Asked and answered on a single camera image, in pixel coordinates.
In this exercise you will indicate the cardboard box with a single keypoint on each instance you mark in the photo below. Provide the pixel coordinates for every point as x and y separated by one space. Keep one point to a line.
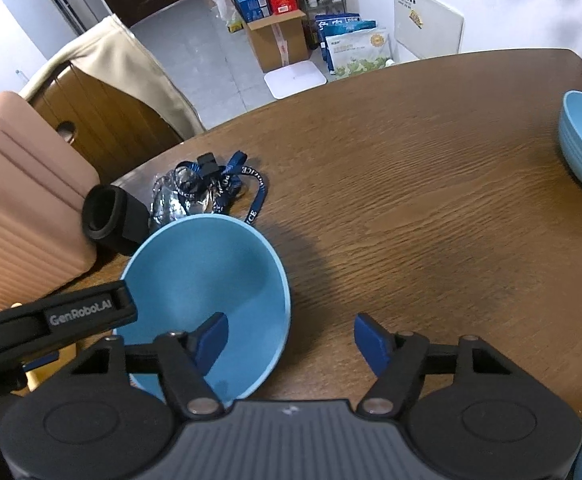
271 45

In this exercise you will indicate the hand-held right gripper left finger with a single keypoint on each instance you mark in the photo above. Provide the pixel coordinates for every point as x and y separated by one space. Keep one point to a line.
211 340

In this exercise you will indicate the white green bag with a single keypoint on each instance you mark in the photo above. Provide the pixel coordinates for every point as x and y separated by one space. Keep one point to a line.
358 55

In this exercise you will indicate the crumpled clear plastic wrapper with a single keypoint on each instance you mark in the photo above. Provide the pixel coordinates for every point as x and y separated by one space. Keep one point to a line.
171 205

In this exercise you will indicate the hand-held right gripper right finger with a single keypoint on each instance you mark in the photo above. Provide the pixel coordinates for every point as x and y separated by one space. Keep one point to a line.
371 345

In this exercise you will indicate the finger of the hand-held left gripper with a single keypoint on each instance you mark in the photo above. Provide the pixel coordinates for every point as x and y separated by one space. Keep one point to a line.
91 310

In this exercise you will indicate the blue white bag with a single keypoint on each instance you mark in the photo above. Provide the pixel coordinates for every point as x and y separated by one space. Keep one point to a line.
343 24

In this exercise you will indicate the pink suitcase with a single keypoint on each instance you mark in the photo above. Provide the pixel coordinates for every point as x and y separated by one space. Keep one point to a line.
21 210

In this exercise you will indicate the black cylindrical sleeve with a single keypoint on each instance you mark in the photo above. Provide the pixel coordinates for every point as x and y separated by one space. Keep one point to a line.
116 220

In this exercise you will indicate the white bathroom scale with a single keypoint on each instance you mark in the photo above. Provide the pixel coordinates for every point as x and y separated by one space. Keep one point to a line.
296 80

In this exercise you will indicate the white panel board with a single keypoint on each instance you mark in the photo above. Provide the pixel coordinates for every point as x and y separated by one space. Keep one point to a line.
426 30

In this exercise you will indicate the wooden chair with beige cloth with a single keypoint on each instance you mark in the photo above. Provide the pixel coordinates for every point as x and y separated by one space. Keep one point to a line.
121 55

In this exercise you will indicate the blue carton box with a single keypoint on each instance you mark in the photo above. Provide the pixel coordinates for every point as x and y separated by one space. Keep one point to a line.
251 2

